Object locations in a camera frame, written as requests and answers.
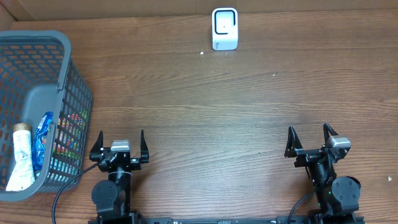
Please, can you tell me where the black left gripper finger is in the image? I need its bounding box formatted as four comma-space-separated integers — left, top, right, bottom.
140, 129, 149, 164
89, 131, 103, 162

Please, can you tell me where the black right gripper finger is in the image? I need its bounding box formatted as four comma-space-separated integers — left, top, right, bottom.
284, 126, 303, 157
323, 122, 338, 145

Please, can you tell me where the green Haribo gummy bag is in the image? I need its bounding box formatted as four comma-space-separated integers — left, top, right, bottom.
50, 110, 89, 182

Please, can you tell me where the blue snack packet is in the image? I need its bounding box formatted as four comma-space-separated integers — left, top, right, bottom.
32, 111, 53, 172

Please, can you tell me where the white tube with gold cap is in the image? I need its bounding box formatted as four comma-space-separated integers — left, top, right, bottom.
6, 123, 35, 192

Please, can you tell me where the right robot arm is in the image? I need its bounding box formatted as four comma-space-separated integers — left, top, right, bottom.
284, 123, 364, 223

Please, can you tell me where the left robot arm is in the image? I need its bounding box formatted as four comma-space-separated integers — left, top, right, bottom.
88, 131, 149, 224

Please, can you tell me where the white barcode scanner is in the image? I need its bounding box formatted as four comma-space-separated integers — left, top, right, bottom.
211, 7, 239, 51

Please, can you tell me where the grey plastic mesh basket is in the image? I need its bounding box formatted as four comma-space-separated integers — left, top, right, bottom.
1, 30, 93, 202

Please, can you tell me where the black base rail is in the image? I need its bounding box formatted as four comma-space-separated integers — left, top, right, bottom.
87, 216, 366, 224

